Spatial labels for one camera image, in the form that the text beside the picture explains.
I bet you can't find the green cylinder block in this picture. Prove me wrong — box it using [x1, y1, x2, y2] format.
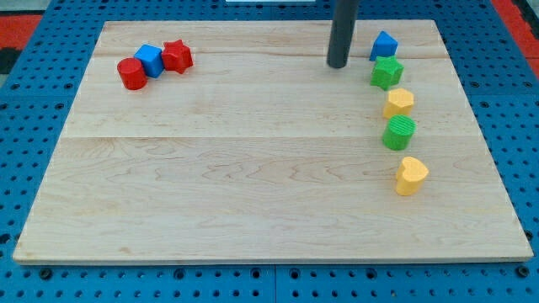
[382, 114, 416, 151]

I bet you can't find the red star block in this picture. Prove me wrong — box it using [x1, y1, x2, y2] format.
[161, 40, 194, 74]

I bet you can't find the yellow hexagon block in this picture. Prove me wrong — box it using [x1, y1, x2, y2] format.
[382, 88, 414, 119]

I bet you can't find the green star block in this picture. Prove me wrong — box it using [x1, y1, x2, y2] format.
[370, 56, 404, 91]

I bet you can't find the yellow heart block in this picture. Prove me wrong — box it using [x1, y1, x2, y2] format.
[395, 157, 430, 196]

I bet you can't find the blue cube block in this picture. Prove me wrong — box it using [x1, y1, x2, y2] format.
[134, 45, 164, 78]

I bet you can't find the blue triangular prism block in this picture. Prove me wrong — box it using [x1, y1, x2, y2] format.
[369, 31, 398, 61]

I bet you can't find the dark grey cylindrical robot stick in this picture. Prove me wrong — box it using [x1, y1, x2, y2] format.
[326, 0, 360, 69]

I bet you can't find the red cylinder block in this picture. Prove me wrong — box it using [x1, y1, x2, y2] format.
[117, 57, 147, 90]

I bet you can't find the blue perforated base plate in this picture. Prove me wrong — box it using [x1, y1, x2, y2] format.
[1, 0, 538, 302]

